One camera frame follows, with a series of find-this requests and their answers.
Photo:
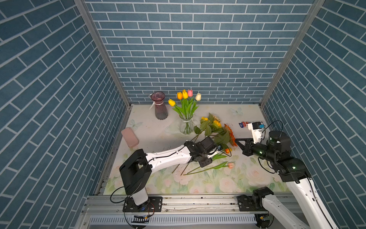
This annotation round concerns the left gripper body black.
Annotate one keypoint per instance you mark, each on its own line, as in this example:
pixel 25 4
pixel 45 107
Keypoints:
pixel 204 160

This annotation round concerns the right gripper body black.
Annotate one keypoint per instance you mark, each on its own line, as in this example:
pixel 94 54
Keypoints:
pixel 258 150

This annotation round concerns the white tulip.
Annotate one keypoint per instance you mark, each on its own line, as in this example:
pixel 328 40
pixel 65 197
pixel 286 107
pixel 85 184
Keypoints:
pixel 192 111

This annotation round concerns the orange yellow tulip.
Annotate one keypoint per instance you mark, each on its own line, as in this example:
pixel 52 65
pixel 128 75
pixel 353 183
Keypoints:
pixel 182 104

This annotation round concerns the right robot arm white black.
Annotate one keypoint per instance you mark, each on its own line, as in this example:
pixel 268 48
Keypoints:
pixel 293 172

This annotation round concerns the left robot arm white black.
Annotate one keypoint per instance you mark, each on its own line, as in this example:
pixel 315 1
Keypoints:
pixel 137 169

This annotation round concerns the clear glass vase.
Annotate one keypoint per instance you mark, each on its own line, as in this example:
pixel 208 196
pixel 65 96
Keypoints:
pixel 182 125

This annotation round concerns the yellow sunflower left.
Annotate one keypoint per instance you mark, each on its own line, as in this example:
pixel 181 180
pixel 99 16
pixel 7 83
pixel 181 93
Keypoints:
pixel 198 130

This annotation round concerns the yellow sunflower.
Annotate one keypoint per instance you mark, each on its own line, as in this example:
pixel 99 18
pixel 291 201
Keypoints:
pixel 198 130
pixel 213 127

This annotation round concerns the yellow sunflower right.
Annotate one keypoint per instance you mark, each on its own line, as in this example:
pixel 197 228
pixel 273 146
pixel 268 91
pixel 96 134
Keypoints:
pixel 213 127

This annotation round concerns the light pink tulip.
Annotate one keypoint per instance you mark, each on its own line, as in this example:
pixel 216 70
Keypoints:
pixel 229 165

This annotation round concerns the orange gerbera lower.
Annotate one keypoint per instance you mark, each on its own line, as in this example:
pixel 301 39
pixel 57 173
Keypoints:
pixel 232 141

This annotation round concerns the orange gerbera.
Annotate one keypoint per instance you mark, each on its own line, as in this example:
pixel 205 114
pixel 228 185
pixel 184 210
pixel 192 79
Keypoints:
pixel 232 141
pixel 228 129

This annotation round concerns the orange gerbera upper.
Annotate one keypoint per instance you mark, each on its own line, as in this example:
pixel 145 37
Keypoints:
pixel 228 129

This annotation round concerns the beige daisy flower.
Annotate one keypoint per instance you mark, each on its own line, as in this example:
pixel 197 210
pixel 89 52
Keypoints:
pixel 216 118

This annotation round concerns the purple glass vase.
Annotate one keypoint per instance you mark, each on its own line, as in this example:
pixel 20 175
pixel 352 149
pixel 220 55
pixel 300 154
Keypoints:
pixel 161 112

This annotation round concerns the pink rectangular box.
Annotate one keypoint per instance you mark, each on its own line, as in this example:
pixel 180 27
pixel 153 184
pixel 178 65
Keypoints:
pixel 130 137

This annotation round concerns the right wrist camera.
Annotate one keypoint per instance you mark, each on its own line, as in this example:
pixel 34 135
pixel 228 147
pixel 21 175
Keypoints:
pixel 257 129

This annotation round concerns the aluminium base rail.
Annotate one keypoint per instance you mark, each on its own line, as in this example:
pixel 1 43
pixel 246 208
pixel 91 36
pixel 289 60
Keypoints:
pixel 172 210

